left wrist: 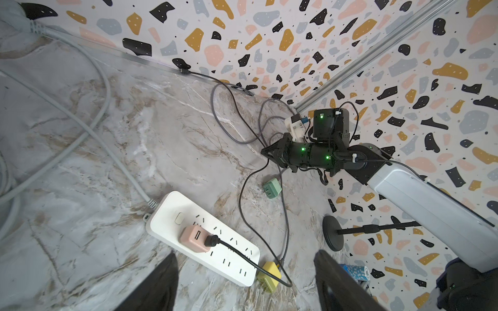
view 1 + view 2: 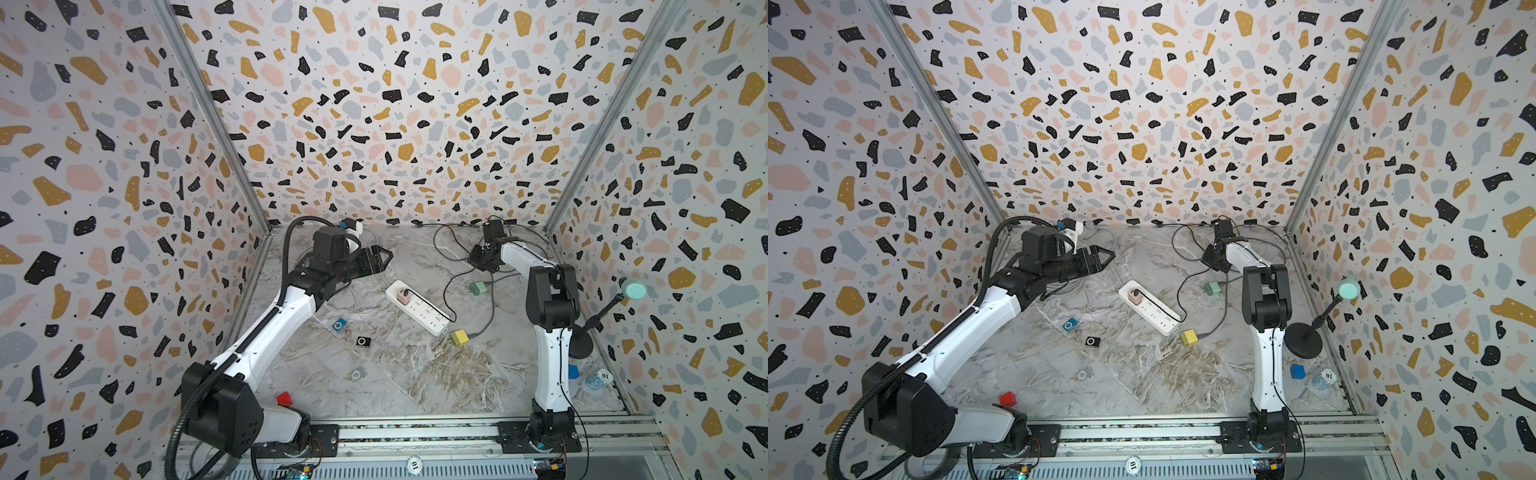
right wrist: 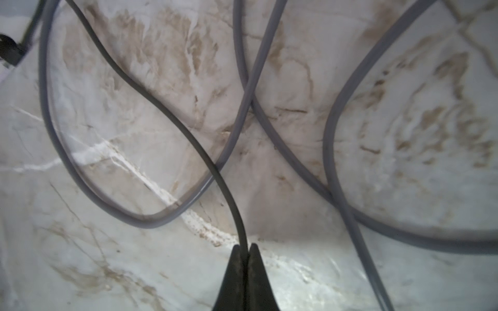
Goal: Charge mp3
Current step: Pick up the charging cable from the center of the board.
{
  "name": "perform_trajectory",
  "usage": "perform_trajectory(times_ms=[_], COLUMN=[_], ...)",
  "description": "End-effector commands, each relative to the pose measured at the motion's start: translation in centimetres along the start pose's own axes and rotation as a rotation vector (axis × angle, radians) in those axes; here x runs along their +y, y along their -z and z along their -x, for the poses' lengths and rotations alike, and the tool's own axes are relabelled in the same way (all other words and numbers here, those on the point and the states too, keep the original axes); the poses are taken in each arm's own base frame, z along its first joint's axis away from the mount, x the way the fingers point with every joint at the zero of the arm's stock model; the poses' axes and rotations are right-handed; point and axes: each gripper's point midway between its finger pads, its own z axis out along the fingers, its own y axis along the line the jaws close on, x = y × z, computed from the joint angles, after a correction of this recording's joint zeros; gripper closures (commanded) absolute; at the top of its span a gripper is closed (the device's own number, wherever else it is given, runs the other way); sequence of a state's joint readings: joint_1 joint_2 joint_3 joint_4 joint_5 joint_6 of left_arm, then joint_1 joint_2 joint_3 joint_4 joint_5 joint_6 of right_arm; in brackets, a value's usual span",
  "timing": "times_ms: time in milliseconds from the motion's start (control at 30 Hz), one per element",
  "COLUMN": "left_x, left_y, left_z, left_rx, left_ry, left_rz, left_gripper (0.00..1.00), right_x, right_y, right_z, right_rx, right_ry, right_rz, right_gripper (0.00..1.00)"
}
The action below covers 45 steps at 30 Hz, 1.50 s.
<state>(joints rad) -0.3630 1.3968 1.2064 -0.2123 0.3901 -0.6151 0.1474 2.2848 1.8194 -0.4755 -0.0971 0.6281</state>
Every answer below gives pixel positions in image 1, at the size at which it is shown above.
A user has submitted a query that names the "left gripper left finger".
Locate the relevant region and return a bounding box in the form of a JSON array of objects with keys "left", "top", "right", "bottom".
[{"left": 115, "top": 253, "right": 179, "bottom": 311}]

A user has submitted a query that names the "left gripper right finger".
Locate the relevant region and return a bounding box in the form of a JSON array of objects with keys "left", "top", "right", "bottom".
[{"left": 314, "top": 250, "right": 385, "bottom": 310}]

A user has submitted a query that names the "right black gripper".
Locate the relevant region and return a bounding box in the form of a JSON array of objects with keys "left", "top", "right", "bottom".
[{"left": 261, "top": 133, "right": 335, "bottom": 172}]

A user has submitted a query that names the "pink USB charger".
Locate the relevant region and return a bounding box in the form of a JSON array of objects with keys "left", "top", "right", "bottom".
[{"left": 180, "top": 225, "right": 211, "bottom": 253}]

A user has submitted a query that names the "white power strip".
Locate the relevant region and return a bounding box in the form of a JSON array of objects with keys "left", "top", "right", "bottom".
[{"left": 146, "top": 191, "right": 261, "bottom": 287}]

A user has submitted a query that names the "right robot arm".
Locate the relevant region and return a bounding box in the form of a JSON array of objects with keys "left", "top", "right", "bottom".
[{"left": 261, "top": 108, "right": 497, "bottom": 310}]

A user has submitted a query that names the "blue cube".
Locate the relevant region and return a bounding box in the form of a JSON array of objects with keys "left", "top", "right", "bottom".
[{"left": 340, "top": 264, "right": 370, "bottom": 282}]

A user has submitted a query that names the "green USB charger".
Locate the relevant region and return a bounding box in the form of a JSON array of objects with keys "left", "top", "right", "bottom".
[{"left": 263, "top": 178, "right": 282, "bottom": 199}]

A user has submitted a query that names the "yellow USB charger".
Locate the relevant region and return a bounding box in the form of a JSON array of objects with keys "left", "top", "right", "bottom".
[{"left": 257, "top": 261, "right": 282, "bottom": 294}]

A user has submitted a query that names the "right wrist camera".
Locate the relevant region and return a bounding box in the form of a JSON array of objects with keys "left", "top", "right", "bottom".
[{"left": 284, "top": 114, "right": 311, "bottom": 143}]

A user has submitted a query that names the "grey power strip cable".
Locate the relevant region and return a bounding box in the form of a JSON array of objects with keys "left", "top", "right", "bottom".
[{"left": 0, "top": 19, "right": 158, "bottom": 242}]

